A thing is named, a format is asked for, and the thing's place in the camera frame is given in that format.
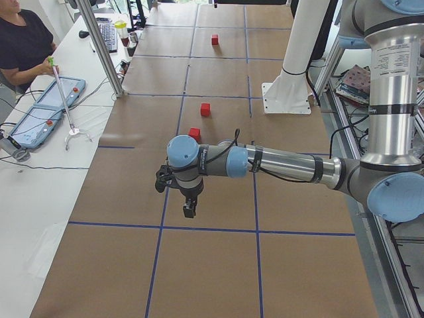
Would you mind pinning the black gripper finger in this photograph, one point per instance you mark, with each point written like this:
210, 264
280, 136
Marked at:
189, 207

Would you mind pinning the red block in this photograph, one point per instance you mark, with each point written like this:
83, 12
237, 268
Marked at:
195, 133
205, 109
214, 39

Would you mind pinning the brown paper table cover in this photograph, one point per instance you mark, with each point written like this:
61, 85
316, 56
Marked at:
258, 246

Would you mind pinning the reacher grabber stick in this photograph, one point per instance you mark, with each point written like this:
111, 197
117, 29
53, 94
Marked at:
74, 131

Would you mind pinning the blue teach pendant upper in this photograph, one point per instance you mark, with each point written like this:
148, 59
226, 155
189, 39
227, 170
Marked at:
51, 98

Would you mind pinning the blue teach pendant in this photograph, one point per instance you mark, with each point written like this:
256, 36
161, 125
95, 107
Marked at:
51, 98
34, 128

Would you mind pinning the small metal cup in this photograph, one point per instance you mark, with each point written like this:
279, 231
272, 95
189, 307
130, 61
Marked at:
133, 37

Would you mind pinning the blue teach pendant lower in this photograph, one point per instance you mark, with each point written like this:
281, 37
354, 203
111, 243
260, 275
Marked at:
34, 128

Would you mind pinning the yellow lid cup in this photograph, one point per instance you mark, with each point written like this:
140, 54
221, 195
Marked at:
121, 27

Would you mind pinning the black keyboard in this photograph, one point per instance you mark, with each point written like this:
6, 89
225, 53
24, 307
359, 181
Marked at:
109, 35

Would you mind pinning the black computer mouse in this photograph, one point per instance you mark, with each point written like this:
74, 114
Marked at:
83, 34

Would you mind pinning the stack of magazines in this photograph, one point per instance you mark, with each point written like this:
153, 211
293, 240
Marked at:
355, 85

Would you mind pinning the person in black shirt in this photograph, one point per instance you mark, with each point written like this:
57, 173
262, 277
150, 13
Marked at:
26, 45

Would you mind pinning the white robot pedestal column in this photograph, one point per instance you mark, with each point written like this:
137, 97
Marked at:
288, 93

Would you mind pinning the aluminium frame post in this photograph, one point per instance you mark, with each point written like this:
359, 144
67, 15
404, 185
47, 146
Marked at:
85, 9

